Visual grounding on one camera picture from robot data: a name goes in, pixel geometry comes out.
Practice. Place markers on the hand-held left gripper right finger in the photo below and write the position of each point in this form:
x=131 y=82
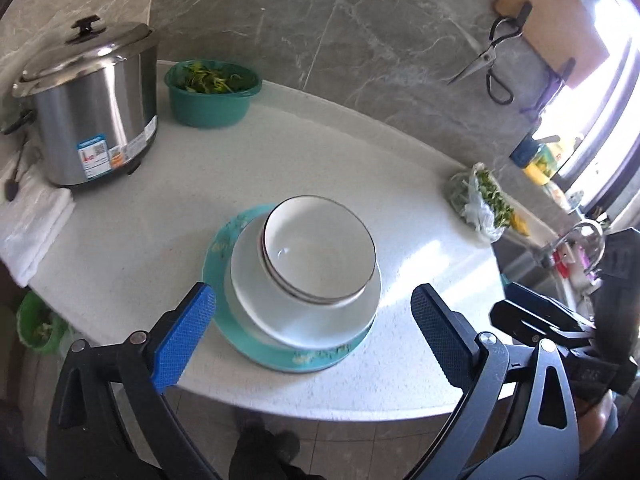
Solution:
x=440 y=340

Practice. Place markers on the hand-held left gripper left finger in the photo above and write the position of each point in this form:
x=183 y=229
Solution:
x=185 y=340

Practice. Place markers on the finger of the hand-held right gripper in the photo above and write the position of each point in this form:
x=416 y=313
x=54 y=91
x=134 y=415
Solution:
x=545 y=302
x=540 y=325

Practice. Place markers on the teal floral plate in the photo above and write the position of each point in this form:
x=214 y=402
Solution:
x=217 y=260

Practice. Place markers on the small white bowl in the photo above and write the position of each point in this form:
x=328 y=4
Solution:
x=280 y=282

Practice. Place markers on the large white bowl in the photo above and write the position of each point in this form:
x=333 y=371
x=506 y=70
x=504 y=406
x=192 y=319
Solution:
x=300 y=325

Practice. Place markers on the small red-print bowl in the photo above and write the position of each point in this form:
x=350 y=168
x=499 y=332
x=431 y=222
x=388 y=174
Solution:
x=320 y=245

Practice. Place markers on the person's right hand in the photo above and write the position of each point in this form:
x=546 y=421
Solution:
x=597 y=425

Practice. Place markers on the steel kitchen sink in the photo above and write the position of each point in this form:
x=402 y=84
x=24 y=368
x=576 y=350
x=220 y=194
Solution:
x=520 y=265

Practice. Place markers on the chrome faucet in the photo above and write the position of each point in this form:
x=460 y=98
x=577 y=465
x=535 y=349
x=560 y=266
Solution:
x=549 y=256

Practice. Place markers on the yellow sponge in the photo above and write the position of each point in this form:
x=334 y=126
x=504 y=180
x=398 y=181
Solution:
x=520 y=225

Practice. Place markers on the plastic bag of greens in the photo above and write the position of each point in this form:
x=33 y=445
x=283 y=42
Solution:
x=480 y=210

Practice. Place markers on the person's dark shoe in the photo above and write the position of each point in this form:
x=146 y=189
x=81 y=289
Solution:
x=265 y=450

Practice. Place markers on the green waste bin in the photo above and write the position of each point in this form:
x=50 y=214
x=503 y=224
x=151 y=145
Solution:
x=35 y=310

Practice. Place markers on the white folded towel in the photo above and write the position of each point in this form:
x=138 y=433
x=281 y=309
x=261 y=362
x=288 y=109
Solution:
x=30 y=230

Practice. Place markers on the dark framed window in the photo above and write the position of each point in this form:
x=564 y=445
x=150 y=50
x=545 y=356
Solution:
x=600 y=110

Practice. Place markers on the dark spoon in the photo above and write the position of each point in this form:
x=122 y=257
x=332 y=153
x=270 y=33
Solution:
x=11 y=190

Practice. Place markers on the green bowl of greens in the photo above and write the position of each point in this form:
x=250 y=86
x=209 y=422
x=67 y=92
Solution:
x=210 y=110

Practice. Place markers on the stainless steel rice cooker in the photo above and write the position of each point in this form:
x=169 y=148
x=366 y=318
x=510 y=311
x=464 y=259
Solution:
x=95 y=110

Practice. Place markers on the wooden cutting board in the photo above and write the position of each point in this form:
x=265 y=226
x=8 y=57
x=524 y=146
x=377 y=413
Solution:
x=550 y=10

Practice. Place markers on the black wall hook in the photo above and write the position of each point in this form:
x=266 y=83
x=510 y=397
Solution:
x=525 y=12
x=566 y=67

